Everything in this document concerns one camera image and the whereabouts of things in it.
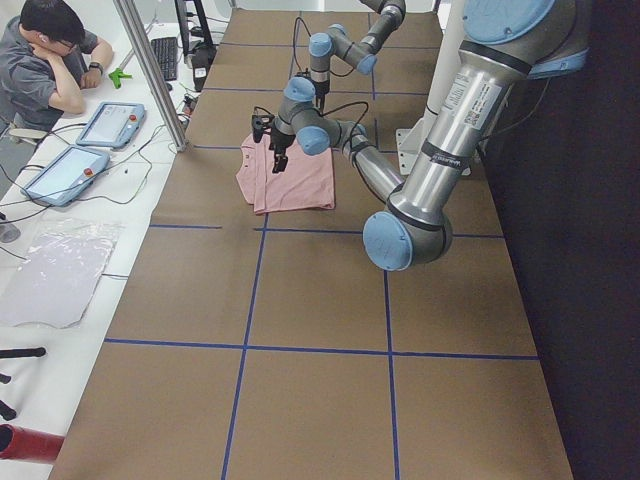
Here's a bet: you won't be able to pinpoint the black device on desk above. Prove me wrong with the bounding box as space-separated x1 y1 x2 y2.
187 42 217 92

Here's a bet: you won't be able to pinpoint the aluminium frame post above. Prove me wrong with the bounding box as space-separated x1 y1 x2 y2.
113 0 187 152

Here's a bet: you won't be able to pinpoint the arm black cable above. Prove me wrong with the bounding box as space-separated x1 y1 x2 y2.
291 16 321 77
252 101 371 151

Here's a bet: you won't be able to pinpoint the near blue teach pendant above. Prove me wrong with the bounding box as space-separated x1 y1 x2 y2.
21 146 110 207

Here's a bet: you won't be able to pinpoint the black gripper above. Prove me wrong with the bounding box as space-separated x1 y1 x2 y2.
269 127 295 174
311 75 329 116

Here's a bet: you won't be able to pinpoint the seated person grey shirt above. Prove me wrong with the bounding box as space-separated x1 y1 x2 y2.
1 1 114 131

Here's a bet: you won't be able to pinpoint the black keyboard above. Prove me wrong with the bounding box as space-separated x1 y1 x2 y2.
150 37 178 81

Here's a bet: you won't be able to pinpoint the black tripod legs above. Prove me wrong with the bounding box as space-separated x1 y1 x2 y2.
1 346 47 421

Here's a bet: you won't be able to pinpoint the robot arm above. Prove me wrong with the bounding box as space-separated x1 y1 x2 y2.
253 1 592 271
308 0 406 111

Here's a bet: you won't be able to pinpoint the blue teach pendant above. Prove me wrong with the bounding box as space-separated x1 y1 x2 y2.
21 146 110 207
76 102 146 149

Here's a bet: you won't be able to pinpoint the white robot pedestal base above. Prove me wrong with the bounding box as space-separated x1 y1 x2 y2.
396 0 466 176

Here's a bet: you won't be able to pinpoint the far blue teach pendant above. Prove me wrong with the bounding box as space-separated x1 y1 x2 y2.
76 102 146 149

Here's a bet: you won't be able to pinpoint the red cylinder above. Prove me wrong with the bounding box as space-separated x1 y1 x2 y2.
1 424 65 464

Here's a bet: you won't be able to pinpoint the green handheld tool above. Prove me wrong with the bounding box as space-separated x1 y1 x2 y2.
108 68 132 89

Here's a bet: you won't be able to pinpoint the clear plastic bag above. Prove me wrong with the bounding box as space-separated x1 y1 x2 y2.
1 218 124 329

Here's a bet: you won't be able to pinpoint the pink Snoopy t-shirt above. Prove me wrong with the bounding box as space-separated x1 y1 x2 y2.
236 135 335 215

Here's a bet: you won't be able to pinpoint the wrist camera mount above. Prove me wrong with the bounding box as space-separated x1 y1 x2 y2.
251 113 274 144

